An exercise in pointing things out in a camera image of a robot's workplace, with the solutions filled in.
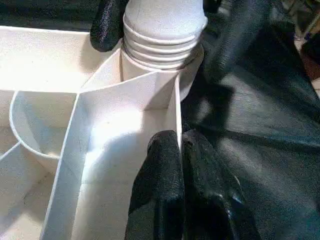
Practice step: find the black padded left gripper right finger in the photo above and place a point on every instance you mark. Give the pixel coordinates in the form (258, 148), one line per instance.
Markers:
(210, 195)

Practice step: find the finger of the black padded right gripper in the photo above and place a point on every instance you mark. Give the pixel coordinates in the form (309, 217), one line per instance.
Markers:
(212, 6)
(106, 27)

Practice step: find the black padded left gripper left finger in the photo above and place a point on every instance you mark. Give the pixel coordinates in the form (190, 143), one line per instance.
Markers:
(160, 187)

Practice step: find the white plastic table leg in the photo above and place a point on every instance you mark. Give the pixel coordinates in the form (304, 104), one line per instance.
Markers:
(162, 30)

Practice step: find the black shiny mat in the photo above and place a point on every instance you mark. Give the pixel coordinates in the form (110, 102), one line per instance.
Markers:
(250, 112)

